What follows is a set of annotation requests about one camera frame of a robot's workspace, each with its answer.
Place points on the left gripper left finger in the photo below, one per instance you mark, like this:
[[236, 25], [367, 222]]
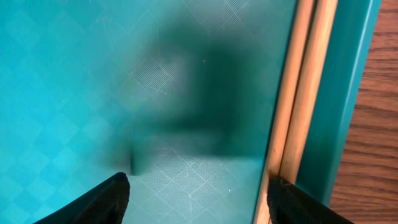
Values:
[[104, 204]]

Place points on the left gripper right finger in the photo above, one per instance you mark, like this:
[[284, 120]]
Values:
[[290, 205]]

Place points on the teal serving tray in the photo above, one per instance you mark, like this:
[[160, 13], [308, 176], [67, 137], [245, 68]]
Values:
[[179, 95]]

